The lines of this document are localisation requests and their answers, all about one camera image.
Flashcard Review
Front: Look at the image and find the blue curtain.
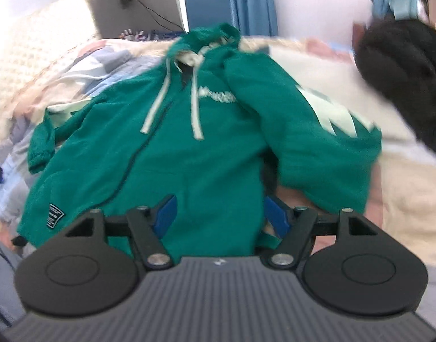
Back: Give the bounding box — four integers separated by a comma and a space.
229, 0, 279, 37

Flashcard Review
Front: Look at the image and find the patchwork bed quilt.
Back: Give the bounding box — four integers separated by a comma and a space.
0, 37, 436, 268

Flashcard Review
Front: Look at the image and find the green hoodie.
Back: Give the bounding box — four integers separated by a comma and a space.
18, 23, 382, 257

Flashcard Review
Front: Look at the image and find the blue padded board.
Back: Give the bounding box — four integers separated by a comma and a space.
182, 0, 240, 38

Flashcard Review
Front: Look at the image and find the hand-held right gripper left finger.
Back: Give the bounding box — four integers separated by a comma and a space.
64, 195, 178, 270

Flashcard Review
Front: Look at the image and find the white fleece blanket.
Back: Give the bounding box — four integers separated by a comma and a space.
271, 43, 418, 141

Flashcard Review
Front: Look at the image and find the black puffy jacket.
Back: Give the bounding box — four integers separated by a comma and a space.
357, 19, 436, 164

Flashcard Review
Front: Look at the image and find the grey wall cabinet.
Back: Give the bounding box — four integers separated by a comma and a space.
82, 0, 186, 40

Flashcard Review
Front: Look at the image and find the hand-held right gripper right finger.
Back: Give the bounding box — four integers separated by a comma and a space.
262, 196, 378, 270

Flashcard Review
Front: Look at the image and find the black charger cable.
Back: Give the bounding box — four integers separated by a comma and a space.
131, 0, 185, 32

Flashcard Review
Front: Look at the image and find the cream quilted headboard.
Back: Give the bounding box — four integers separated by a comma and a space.
0, 0, 101, 129

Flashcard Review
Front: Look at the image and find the grey cloth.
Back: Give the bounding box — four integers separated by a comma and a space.
0, 235, 28, 332

